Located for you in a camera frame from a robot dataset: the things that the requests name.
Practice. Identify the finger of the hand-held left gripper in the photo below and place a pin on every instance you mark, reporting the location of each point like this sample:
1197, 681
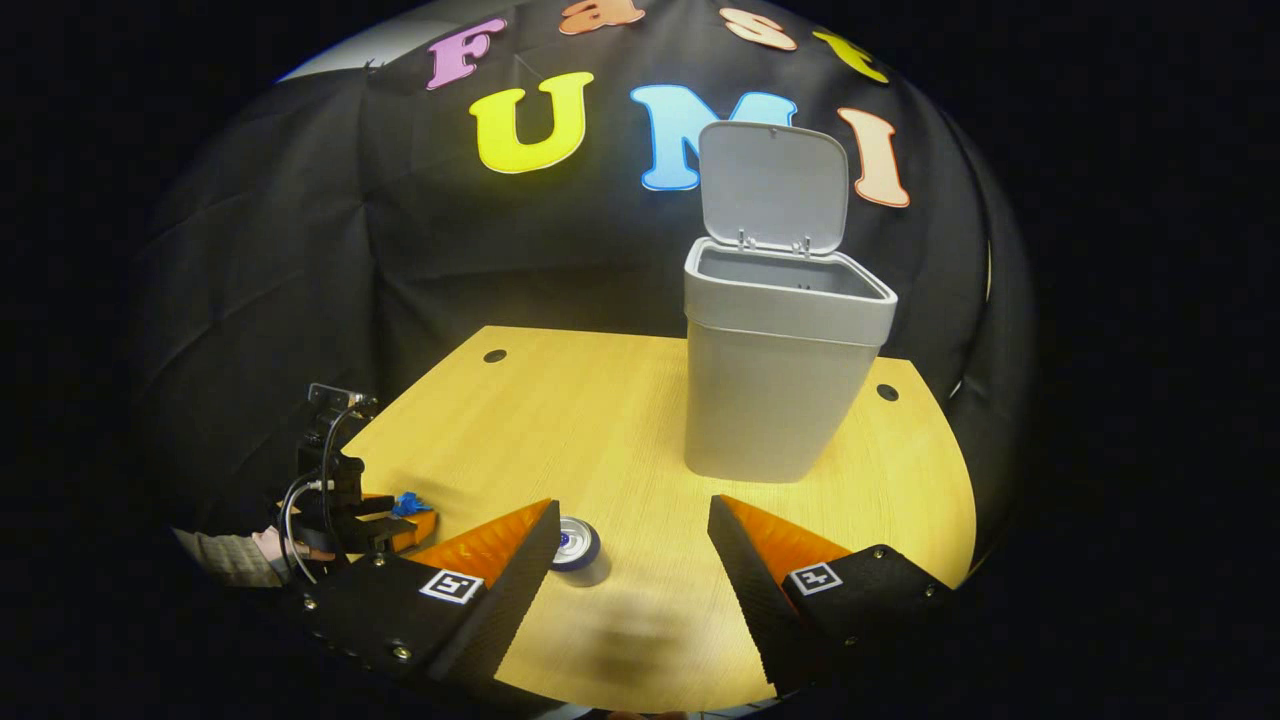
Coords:
380, 535
378, 505

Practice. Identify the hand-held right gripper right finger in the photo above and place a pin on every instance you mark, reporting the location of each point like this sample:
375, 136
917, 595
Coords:
750, 590

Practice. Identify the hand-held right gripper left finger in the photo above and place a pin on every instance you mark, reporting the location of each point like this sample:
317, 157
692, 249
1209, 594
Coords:
510, 600

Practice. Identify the blue paper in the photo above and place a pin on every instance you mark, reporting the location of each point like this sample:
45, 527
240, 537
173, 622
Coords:
410, 503

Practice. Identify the blue silver pop can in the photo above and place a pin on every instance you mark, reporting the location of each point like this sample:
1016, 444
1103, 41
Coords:
580, 550

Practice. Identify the white desktop garbage bin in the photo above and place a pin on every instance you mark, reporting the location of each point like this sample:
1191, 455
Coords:
770, 400

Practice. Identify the wooden desktop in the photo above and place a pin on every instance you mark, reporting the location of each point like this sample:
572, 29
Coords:
600, 430

